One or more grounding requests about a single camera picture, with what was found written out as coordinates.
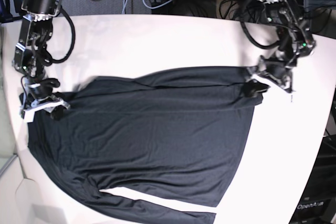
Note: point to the black long-sleeve shirt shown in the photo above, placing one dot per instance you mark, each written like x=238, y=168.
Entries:
x=177, y=134

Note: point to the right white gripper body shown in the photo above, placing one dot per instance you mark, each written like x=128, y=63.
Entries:
x=31, y=106

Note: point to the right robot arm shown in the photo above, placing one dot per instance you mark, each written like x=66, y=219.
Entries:
x=31, y=57

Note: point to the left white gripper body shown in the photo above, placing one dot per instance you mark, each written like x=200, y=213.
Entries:
x=273, y=75

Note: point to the black OpenArm case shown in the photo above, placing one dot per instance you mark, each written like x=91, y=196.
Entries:
x=317, y=203

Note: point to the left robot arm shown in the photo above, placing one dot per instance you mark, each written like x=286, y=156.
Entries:
x=295, y=41

